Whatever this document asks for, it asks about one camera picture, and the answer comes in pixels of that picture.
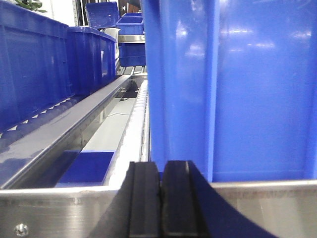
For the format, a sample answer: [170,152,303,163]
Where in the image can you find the large blue plastic bin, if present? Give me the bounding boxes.
[142,0,317,182]

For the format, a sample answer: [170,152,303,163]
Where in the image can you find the green plant leaves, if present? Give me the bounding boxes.
[14,0,47,13]

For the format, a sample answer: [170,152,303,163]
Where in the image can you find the blue bin on background shelf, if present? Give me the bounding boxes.
[116,13,144,35]

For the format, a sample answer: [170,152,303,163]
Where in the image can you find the white roller track strip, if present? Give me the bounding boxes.
[104,80,150,188]

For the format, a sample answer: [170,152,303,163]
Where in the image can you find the blue bin lower background shelf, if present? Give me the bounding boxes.
[119,43,146,67]

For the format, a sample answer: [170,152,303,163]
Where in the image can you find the steel roller track divider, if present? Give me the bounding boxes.
[0,75,130,189]

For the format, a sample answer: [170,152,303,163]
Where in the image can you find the stainless steel shelf front rail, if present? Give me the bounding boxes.
[0,180,317,238]

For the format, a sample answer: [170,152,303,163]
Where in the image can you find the tilted blue bin background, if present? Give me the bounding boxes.
[85,2,119,29]

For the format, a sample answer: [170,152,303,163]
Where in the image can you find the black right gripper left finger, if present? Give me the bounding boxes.
[88,162,159,238]

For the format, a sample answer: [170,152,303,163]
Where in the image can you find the blue bin far left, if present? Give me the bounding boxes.
[0,0,73,131]

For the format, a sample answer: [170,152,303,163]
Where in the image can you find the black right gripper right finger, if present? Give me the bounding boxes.
[161,161,274,238]

